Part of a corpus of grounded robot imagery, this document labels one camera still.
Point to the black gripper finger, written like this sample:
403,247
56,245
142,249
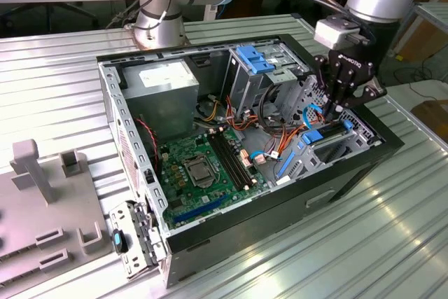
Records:
330,82
367,96

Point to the hard disk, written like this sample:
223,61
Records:
311,137

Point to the grey metal disk bay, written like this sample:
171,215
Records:
309,155

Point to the flat brown cardboard box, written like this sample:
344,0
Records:
434,117

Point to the blue drive latch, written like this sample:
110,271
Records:
260,66

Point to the large brown cardboard box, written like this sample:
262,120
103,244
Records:
420,43

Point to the grey optical drive cage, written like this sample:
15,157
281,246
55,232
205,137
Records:
245,85

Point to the black RAM slot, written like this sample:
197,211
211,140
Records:
230,160
225,160
239,160
235,160

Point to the white small device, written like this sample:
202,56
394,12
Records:
210,12

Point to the silver CPU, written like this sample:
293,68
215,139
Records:
199,173

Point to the CPU socket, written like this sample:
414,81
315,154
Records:
186,165

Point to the black PC case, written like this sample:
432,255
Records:
245,229

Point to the grey power supply unit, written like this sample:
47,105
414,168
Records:
161,110

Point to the green motherboard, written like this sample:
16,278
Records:
190,195

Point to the blue expansion slot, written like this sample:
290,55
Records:
201,209

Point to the black case fan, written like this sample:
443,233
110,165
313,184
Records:
148,138

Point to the blue black latch tab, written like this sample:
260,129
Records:
118,241

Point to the grey parts rack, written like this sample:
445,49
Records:
28,215

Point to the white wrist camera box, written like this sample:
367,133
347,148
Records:
330,31

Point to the aluminium frame stand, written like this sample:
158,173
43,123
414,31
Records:
437,12

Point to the grey card retainer bracket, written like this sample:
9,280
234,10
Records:
122,218

